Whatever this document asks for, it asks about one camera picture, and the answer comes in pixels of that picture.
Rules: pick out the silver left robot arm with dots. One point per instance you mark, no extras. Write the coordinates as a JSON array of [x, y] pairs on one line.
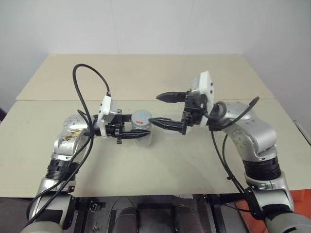
[[70, 126]]

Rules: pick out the clear jar lid red mark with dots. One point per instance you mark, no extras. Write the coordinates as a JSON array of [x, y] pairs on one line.
[[141, 117]]

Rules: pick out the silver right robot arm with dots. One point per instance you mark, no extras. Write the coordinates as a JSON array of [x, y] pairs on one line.
[[257, 136]]

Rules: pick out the black metal frame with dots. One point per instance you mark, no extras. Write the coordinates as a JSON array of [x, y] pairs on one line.
[[206, 211]]

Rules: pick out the dark rounded shape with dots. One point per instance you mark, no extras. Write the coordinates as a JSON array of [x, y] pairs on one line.
[[188, 218], [126, 219]]

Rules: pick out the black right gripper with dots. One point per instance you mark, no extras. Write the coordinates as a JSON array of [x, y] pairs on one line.
[[193, 109]]

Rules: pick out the clear plastic jar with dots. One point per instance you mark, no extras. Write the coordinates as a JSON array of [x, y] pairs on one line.
[[143, 142]]

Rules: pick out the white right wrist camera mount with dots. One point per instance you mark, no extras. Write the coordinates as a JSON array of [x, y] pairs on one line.
[[205, 82]]

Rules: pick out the dark object at room edge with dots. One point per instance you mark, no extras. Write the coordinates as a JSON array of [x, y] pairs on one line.
[[2, 111]]

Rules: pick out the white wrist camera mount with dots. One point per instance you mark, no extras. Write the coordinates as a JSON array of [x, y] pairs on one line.
[[205, 82], [105, 106]]

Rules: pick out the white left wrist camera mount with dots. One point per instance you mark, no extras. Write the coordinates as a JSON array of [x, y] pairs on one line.
[[105, 106]]

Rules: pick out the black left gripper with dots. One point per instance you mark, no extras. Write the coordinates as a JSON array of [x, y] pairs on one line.
[[116, 127]]

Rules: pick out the orange red panel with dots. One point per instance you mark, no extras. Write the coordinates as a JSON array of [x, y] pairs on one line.
[[302, 200]]

